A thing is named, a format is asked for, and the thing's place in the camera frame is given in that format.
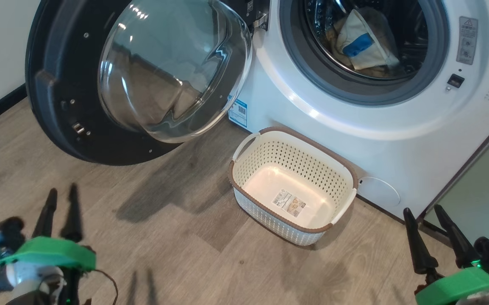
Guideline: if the dark round washing machine door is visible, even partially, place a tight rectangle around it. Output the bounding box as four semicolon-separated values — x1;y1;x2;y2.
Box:
25;0;254;166

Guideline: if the basket product sticker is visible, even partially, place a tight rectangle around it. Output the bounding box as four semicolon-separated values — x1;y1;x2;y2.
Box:
272;189;307;218

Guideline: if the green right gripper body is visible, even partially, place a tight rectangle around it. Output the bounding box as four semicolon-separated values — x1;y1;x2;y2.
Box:
414;266;489;305

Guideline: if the pale yellow garment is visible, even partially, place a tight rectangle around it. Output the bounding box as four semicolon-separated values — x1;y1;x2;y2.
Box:
325;17;397;79

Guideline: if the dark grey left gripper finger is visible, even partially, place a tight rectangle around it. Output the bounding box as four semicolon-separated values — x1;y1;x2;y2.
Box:
60;183;83;243
32;188;58;238

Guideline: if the grey warning sticker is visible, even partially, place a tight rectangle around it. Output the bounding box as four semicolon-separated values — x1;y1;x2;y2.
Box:
456;16;479;65

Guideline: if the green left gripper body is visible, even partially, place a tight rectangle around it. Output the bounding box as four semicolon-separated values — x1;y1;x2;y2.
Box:
0;236;97;305

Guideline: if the blue energy label sticker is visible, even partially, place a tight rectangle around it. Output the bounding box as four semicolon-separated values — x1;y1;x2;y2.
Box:
228;98;248;128

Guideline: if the white washing machine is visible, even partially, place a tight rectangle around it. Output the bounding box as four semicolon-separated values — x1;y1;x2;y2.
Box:
228;0;489;222

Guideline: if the cream perforated laundry basket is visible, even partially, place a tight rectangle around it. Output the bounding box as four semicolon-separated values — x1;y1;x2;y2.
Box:
228;126;359;247

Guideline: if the thin black cable loop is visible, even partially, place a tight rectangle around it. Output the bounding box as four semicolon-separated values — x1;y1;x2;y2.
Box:
87;269;119;305

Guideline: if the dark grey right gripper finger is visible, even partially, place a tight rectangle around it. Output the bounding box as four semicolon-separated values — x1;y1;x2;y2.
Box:
403;207;442;284
433;204;481;269

